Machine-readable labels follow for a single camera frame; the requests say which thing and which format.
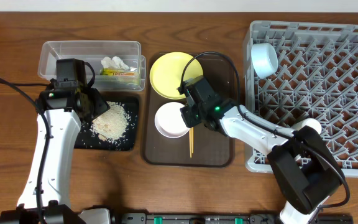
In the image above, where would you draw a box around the wooden chopstick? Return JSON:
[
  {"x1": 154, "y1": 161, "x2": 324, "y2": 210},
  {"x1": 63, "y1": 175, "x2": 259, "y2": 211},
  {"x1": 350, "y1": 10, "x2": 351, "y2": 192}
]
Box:
[
  {"x1": 188, "y1": 128, "x2": 194, "y2": 158},
  {"x1": 189, "y1": 128, "x2": 194, "y2": 157}
]

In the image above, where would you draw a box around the white bowl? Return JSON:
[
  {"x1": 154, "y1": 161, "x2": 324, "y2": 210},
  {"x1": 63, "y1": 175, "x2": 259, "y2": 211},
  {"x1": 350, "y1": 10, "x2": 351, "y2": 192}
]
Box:
[{"x1": 155, "y1": 102, "x2": 190, "y2": 138}]

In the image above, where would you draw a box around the pile of rice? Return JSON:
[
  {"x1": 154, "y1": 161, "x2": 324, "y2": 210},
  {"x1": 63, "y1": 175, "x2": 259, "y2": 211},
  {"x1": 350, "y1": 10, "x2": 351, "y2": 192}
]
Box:
[{"x1": 90, "y1": 101, "x2": 130, "y2": 144}]

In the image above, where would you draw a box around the green orange snack wrapper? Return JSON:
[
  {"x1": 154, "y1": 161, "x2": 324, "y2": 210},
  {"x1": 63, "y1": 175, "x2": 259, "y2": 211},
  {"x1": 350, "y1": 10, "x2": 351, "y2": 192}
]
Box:
[{"x1": 100, "y1": 68, "x2": 136, "y2": 77}]

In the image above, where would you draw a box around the white tissue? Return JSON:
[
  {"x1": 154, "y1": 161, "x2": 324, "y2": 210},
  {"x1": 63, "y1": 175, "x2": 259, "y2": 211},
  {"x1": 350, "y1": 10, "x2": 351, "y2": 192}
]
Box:
[{"x1": 101, "y1": 56, "x2": 136, "y2": 72}]

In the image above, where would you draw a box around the yellow plate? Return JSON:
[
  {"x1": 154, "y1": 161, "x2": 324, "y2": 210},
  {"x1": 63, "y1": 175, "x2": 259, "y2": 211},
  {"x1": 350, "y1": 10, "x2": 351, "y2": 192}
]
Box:
[{"x1": 150, "y1": 52, "x2": 193, "y2": 100}]

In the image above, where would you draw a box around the light blue bowl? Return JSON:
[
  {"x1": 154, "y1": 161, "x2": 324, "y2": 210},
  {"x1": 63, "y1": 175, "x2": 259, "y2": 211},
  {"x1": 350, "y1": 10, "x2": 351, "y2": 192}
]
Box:
[{"x1": 251, "y1": 43, "x2": 278, "y2": 79}]

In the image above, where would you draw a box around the white cup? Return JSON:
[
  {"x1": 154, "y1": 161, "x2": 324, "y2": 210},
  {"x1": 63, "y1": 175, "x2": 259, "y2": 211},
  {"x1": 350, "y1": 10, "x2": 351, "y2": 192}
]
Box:
[{"x1": 291, "y1": 118, "x2": 322, "y2": 134}]

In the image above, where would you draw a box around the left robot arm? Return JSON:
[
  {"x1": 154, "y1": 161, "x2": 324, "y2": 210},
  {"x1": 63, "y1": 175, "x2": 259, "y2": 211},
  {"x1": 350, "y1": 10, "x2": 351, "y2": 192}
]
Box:
[{"x1": 0, "y1": 58, "x2": 110, "y2": 223}]

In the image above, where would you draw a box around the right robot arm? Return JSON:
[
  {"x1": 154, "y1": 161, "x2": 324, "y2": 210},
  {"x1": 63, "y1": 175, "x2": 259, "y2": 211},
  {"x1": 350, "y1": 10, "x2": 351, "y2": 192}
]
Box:
[{"x1": 178, "y1": 76, "x2": 347, "y2": 223}]

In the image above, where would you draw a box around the black waste tray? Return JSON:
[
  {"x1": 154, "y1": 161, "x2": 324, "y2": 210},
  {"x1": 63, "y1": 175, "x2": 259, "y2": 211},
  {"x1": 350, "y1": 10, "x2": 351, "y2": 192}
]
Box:
[{"x1": 75, "y1": 92, "x2": 139, "y2": 151}]

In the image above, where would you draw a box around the grey dishwasher rack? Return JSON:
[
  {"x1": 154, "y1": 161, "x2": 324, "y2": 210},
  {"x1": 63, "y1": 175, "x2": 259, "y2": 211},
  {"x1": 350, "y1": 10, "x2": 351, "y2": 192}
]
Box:
[{"x1": 243, "y1": 21, "x2": 358, "y2": 178}]

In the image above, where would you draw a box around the dark brown serving tray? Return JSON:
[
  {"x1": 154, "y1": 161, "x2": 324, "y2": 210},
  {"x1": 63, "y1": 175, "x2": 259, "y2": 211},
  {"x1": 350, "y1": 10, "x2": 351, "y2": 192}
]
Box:
[{"x1": 141, "y1": 54, "x2": 236, "y2": 167}]

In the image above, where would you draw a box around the clear plastic bin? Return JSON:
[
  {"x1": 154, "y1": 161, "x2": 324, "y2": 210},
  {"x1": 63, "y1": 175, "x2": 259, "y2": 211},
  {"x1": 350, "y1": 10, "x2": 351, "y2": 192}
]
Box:
[{"x1": 38, "y1": 40, "x2": 146, "y2": 91}]

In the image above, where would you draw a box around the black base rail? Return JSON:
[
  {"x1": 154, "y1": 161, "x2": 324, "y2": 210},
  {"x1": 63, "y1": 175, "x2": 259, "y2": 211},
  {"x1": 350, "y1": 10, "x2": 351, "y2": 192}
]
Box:
[{"x1": 113, "y1": 212, "x2": 354, "y2": 224}]

